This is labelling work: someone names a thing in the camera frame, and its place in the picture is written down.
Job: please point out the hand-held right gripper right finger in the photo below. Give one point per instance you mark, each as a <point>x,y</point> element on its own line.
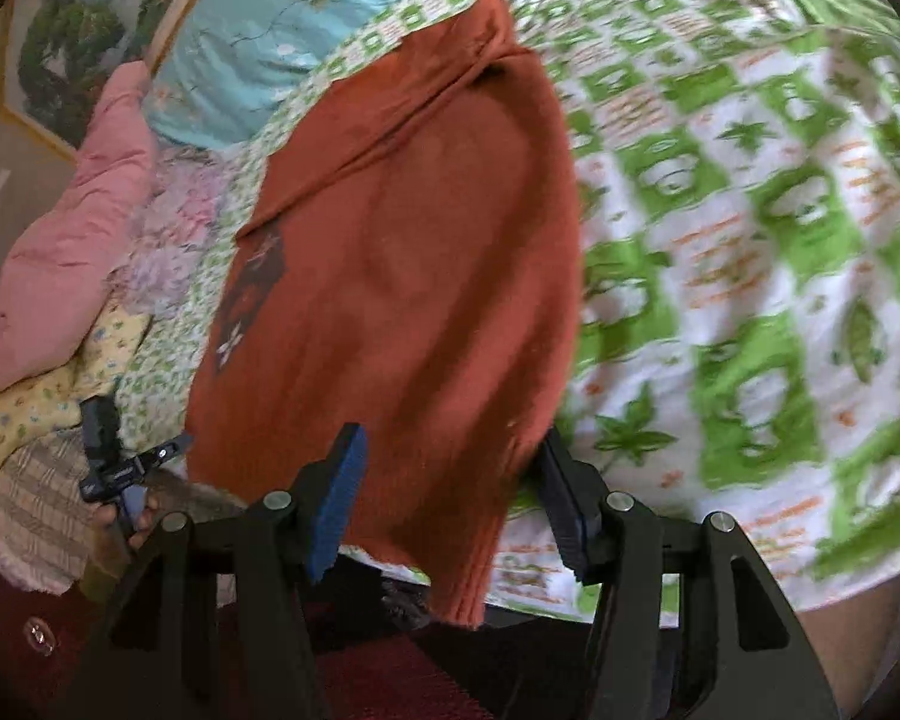
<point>570,514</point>

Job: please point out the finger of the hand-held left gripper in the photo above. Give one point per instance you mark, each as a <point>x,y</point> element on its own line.
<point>101,435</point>
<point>157,456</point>

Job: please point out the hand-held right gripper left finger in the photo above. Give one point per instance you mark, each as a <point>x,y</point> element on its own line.
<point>337,495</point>

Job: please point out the orange knit sweater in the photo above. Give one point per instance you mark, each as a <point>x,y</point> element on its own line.
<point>405,277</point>

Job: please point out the person's left hand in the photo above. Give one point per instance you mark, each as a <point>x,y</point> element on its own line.
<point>142,521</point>

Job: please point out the yellow printed cloth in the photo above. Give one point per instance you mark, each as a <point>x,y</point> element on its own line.
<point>30,420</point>

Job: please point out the beige plaid cloth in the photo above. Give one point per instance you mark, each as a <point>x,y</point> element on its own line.
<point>37,510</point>

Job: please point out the pink quilt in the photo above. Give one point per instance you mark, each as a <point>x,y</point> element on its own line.
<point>67,240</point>

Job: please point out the purple floral pillow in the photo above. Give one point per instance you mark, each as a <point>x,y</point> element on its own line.
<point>172,240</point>

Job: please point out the dark red rug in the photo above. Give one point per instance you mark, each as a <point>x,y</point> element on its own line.
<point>15,675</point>

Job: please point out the green checked printed bedsheet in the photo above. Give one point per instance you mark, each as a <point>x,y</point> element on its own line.
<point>757,240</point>

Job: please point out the teal floral quilt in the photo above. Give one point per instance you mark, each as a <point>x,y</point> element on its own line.
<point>232,37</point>

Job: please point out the framed landscape wall picture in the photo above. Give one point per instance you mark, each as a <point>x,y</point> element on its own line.
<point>67,37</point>

